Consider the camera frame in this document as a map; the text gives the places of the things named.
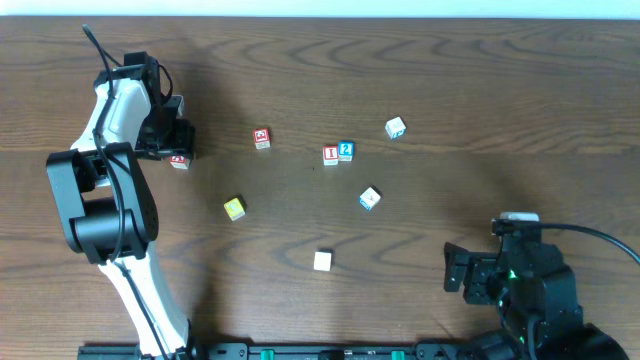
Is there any red letter A block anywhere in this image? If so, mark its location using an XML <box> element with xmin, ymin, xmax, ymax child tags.
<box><xmin>169</xmin><ymin>156</ymin><xmax>191</xmax><ymax>170</ymax></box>

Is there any blue number 2 block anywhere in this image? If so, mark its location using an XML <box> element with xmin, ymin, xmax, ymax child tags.
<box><xmin>338</xmin><ymin>141</ymin><xmax>355</xmax><ymax>162</ymax></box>

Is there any red letter I block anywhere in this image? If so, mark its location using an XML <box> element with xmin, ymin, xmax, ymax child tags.
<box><xmin>322</xmin><ymin>145</ymin><xmax>339</xmax><ymax>166</ymax></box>

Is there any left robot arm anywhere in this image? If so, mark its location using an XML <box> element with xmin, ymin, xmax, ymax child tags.
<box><xmin>46</xmin><ymin>52</ymin><xmax>207</xmax><ymax>359</ymax></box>

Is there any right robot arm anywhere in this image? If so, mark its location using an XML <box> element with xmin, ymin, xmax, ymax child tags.
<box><xmin>444</xmin><ymin>229</ymin><xmax>628</xmax><ymax>360</ymax></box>

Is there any red letter G block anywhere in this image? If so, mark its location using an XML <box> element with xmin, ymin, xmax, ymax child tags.
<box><xmin>253</xmin><ymin>128</ymin><xmax>271</xmax><ymax>149</ymax></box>

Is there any yellow pineapple block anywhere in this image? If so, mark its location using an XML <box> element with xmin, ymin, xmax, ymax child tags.
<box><xmin>224</xmin><ymin>197</ymin><xmax>246</xmax><ymax>221</ymax></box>

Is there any blue bird picture block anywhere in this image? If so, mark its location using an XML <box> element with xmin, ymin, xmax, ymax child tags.
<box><xmin>359</xmin><ymin>187</ymin><xmax>381</xmax><ymax>211</ymax></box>

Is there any plain white wooden block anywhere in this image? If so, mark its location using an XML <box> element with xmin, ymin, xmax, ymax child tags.
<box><xmin>313</xmin><ymin>251</ymin><xmax>333</xmax><ymax>272</ymax></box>

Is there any white blue tilted block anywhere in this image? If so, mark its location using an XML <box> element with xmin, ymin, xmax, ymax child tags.
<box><xmin>385</xmin><ymin>117</ymin><xmax>407</xmax><ymax>139</ymax></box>

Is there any right black cable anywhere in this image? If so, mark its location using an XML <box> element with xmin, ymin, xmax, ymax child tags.
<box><xmin>537</xmin><ymin>222</ymin><xmax>640</xmax><ymax>265</ymax></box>

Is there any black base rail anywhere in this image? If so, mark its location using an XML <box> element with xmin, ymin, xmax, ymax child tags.
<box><xmin>76</xmin><ymin>341</ymin><xmax>481</xmax><ymax>360</ymax></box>

